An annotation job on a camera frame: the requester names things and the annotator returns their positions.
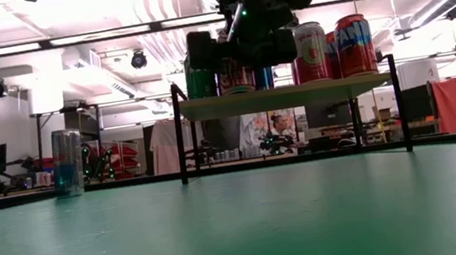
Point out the slim blue silver energy can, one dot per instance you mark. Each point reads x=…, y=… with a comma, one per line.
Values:
x=67, y=163
x=264, y=78

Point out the red Coca-Cola can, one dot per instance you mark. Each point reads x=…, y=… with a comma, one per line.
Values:
x=235, y=81

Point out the plain silver beverage can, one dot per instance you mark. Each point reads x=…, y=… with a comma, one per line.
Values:
x=311, y=53

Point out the green Sprite can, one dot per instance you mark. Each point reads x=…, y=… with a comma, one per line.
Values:
x=202, y=84

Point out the wooden shelf with black legs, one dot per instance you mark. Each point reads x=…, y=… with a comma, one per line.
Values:
x=277, y=98

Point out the person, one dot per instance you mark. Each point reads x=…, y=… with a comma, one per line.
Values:
x=282, y=125

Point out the white hanging cloth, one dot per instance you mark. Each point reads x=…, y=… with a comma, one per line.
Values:
x=168, y=147

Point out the black flat screen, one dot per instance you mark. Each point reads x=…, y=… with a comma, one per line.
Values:
x=417, y=103

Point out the red storage bins rack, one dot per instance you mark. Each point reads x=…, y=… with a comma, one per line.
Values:
x=122, y=158

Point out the black metal rack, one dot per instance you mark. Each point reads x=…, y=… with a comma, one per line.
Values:
x=95, y=119

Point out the green table mat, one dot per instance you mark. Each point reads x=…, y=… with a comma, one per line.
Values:
x=244, y=241

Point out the black aluminium table frame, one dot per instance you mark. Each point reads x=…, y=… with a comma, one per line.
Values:
x=260, y=164

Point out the black ceiling light rail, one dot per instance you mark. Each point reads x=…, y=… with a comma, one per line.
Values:
x=107, y=33

